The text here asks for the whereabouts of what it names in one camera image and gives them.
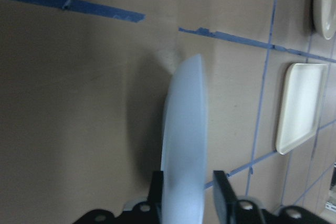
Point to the beige round plate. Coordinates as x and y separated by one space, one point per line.
324 18

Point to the light blue round plate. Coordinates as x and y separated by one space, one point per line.
184 150

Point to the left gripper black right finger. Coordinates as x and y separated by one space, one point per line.
224 196

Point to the white rectangular foam tray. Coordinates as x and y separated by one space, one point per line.
300 105

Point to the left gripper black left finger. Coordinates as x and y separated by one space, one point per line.
155 197

